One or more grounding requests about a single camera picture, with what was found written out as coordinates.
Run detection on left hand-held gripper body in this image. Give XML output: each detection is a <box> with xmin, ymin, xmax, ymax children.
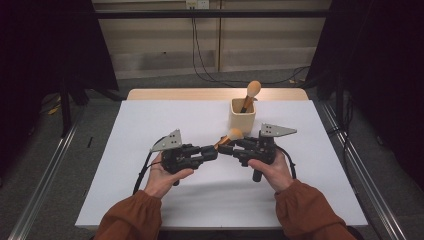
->
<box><xmin>150</xmin><ymin>128</ymin><xmax>204</xmax><ymax>187</ymax></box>

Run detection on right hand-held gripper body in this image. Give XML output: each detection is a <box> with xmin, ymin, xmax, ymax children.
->
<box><xmin>233</xmin><ymin>123</ymin><xmax>298</xmax><ymax>183</ymax></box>

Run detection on small slim makeup brush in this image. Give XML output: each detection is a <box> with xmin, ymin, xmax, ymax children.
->
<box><xmin>213</xmin><ymin>127</ymin><xmax>245</xmax><ymax>150</ymax></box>

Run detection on beige square brush cup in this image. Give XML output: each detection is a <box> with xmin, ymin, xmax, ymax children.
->
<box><xmin>228</xmin><ymin>97</ymin><xmax>257</xmax><ymax>135</ymax></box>

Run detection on large round makeup brush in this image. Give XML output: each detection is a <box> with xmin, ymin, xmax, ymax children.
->
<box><xmin>240</xmin><ymin>80</ymin><xmax>262</xmax><ymax>114</ymax></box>

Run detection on person's right hand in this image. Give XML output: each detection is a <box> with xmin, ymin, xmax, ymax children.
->
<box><xmin>247</xmin><ymin>149</ymin><xmax>294</xmax><ymax>194</ymax></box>

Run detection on person's left hand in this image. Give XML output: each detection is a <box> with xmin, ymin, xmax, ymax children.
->
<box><xmin>143</xmin><ymin>153</ymin><xmax>195</xmax><ymax>200</ymax></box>

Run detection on white table cover sheet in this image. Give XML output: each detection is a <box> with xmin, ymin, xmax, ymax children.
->
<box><xmin>74</xmin><ymin>99</ymin><xmax>369</xmax><ymax>231</ymax></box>

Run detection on light wooden table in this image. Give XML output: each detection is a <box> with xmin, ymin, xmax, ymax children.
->
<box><xmin>126</xmin><ymin>87</ymin><xmax>310</xmax><ymax>102</ymax></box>

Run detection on black metal stand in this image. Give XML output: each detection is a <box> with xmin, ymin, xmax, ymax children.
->
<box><xmin>59</xmin><ymin>77</ymin><xmax>123</xmax><ymax>138</ymax></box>

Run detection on yellow floor tape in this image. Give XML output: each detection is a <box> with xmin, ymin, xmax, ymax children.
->
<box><xmin>47</xmin><ymin>96</ymin><xmax>63</xmax><ymax>116</ymax></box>

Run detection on black curtain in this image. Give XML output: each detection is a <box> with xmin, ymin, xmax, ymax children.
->
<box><xmin>304</xmin><ymin>0</ymin><xmax>424</xmax><ymax>191</ymax></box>
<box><xmin>0</xmin><ymin>0</ymin><xmax>120</xmax><ymax>183</ymax></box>

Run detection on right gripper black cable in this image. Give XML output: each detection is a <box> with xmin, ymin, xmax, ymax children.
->
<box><xmin>274</xmin><ymin>144</ymin><xmax>298</xmax><ymax>180</ymax></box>

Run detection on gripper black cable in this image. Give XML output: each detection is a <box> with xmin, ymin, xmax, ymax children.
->
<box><xmin>132</xmin><ymin>135</ymin><xmax>168</xmax><ymax>196</ymax></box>
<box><xmin>274</xmin><ymin>144</ymin><xmax>298</xmax><ymax>180</ymax></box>

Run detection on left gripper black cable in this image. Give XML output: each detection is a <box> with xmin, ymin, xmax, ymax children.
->
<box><xmin>132</xmin><ymin>135</ymin><xmax>168</xmax><ymax>196</ymax></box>

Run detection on black floor cables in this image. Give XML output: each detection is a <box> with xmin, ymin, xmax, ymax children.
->
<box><xmin>327</xmin><ymin>96</ymin><xmax>355</xmax><ymax>161</ymax></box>

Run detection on black wall cable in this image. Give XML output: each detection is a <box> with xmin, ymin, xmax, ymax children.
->
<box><xmin>193</xmin><ymin>18</ymin><xmax>311</xmax><ymax>86</ymax></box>
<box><xmin>190</xmin><ymin>8</ymin><xmax>311</xmax><ymax>86</ymax></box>

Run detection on beige vertical wall conduit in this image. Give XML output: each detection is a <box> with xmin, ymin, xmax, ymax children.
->
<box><xmin>214</xmin><ymin>0</ymin><xmax>224</xmax><ymax>73</ymax></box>

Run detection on aluminium floor rail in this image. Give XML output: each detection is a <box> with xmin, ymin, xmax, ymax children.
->
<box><xmin>319</xmin><ymin>101</ymin><xmax>408</xmax><ymax>240</ymax></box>
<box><xmin>8</xmin><ymin>109</ymin><xmax>86</xmax><ymax>240</ymax></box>

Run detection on black horizontal frame bar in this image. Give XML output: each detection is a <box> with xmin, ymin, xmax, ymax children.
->
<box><xmin>94</xmin><ymin>9</ymin><xmax>329</xmax><ymax>19</ymax></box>

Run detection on white wall socket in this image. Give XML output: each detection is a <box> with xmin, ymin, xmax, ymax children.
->
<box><xmin>185</xmin><ymin>0</ymin><xmax>210</xmax><ymax>10</ymax></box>

